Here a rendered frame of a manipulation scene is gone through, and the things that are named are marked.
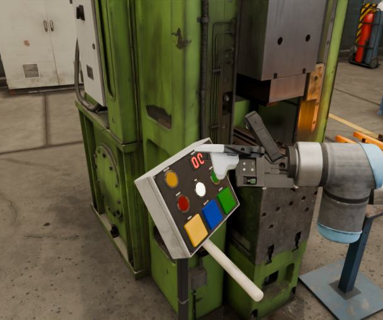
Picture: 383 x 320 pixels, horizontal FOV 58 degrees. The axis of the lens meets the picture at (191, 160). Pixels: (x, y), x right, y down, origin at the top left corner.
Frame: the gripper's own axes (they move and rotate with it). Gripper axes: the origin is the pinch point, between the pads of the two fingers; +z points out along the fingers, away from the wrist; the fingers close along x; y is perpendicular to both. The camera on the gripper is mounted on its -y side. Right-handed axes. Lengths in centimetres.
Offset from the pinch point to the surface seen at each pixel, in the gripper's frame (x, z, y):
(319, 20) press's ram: 60, -41, -61
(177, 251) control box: 36.0, 8.3, 26.2
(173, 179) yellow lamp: 32.6, 9.9, 4.1
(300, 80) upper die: 70, -36, -40
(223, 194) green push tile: 51, -5, 8
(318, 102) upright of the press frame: 106, -52, -42
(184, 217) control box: 34.5, 6.3, 15.6
